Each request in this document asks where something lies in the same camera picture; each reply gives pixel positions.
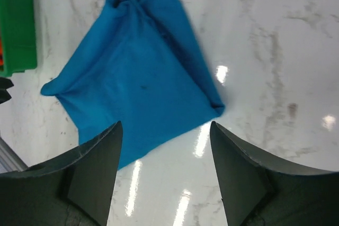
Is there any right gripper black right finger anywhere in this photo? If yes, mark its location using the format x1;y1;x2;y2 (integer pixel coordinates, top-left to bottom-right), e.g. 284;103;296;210
210;122;338;225

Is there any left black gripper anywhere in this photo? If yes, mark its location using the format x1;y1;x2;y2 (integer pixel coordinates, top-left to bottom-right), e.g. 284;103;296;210
0;77;14;104

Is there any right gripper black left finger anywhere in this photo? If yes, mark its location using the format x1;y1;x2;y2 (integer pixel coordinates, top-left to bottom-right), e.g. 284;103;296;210
1;122;123;225

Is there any green plastic bin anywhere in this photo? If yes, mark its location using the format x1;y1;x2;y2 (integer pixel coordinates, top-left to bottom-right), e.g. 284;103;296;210
1;0;38;77

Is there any blue t shirt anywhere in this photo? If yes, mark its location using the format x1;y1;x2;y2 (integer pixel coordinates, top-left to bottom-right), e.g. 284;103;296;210
41;0;225;168

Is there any orange t shirt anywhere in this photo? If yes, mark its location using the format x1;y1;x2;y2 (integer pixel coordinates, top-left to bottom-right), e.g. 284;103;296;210
0;38;4;66

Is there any aluminium front rail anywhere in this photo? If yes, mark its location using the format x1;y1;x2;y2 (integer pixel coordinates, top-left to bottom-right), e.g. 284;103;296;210
0;138;28;174

